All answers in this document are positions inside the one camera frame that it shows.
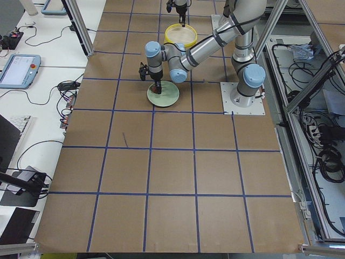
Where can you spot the white keyboard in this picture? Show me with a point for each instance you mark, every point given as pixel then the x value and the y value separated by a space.
pixel 21 122

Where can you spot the light green plate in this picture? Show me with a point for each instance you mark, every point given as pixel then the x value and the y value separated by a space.
pixel 169 94

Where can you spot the black notebook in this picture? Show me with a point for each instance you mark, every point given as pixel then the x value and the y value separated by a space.
pixel 19 227

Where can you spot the far teach pendant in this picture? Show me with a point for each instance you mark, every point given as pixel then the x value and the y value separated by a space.
pixel 53 7

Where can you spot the aluminium frame diagonal strut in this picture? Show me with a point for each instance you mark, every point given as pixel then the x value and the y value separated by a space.
pixel 329 64

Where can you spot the teach pendant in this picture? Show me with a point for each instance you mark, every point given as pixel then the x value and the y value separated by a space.
pixel 53 7
pixel 20 71

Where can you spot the near teach pendant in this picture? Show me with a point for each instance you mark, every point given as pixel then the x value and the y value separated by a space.
pixel 20 71

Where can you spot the aluminium frame upright post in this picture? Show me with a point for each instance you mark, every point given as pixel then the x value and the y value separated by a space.
pixel 78 24

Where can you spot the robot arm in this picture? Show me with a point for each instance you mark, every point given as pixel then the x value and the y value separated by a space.
pixel 181 2
pixel 169 63

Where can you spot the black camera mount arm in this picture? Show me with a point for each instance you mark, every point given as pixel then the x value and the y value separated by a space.
pixel 33 185

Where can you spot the yellow steamer layer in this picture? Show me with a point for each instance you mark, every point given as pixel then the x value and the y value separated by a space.
pixel 177 33

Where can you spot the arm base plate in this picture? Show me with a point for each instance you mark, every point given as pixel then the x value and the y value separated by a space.
pixel 256 105
pixel 218 20

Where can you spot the black laptop power brick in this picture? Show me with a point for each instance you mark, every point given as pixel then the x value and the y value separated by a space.
pixel 67 86

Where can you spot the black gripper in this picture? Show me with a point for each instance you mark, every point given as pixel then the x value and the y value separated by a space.
pixel 156 76
pixel 180 8

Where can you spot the brown bun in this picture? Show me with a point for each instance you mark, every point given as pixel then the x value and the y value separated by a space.
pixel 154 90

